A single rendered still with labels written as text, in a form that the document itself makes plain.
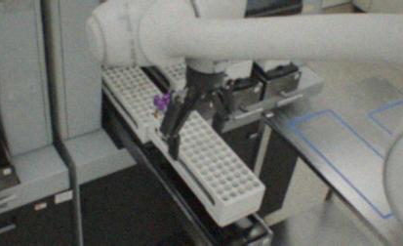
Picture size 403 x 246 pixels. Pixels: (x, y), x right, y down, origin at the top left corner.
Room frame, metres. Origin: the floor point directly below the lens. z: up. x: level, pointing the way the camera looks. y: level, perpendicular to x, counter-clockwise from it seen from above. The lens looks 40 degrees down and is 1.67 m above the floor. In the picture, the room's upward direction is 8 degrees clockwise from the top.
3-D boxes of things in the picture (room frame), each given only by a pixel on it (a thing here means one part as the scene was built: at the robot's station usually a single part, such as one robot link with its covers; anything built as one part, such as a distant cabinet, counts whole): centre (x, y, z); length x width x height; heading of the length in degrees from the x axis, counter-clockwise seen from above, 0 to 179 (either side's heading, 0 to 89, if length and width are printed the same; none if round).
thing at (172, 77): (1.22, 0.11, 0.83); 0.30 x 0.10 x 0.06; 38
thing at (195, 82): (0.81, 0.00, 1.07); 0.08 x 0.07 x 0.09; 128
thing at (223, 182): (0.79, -0.02, 0.89); 0.30 x 0.10 x 0.06; 38
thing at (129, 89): (1.04, 0.17, 0.83); 0.30 x 0.10 x 0.06; 38
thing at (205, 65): (0.81, 0.00, 1.15); 0.09 x 0.09 x 0.06
